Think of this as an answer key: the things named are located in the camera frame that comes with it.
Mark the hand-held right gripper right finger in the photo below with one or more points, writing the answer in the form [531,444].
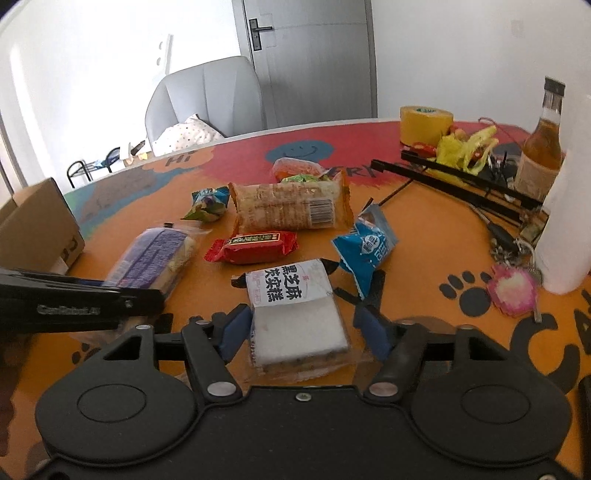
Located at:
[373,334]

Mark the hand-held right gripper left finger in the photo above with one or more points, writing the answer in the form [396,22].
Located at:
[233,333]

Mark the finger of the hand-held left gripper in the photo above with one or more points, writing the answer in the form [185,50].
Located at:
[143,302]

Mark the white rice cake packet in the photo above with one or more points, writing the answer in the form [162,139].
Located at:
[295,318]

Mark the clear orange cracker packet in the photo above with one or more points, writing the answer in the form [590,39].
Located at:
[288,206]

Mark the purple biscuit packet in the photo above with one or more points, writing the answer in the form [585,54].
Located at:
[150,258]

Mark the colourful printed tablecloth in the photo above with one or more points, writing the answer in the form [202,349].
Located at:
[425,295]

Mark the cardboard box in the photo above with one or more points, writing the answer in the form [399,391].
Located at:
[37,228]

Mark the blue snack packet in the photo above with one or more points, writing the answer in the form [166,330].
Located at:
[364,247]

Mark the blue green candy packet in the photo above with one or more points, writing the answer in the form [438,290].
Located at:
[208,203]

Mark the black metal rack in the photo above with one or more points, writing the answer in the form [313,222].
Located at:
[94,167]

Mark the metal key bunch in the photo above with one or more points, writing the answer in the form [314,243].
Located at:
[503,240]

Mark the green snack packet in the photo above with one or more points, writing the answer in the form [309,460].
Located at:
[301,178]

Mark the white dotted pillow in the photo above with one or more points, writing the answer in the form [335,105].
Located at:
[184,136]

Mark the orange red snack packet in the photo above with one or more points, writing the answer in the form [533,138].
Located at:
[295,166]

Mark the black metal rails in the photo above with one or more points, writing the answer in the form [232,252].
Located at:
[461,179]

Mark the small red packet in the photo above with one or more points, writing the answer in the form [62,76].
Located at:
[418,147]

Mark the yellow plastic bag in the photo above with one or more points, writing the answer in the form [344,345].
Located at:
[464,148]

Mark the grey chair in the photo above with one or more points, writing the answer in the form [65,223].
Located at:
[207,99]

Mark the yellow tape roll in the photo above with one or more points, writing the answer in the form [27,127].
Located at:
[425,124]

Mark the white paper roll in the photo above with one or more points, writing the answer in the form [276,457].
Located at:
[567,221]

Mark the brown glass bottle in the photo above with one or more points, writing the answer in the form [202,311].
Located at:
[541,147]

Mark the grey door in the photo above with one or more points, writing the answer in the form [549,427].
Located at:
[307,60]

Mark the white wall hook rack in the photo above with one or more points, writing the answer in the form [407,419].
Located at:
[161,51]

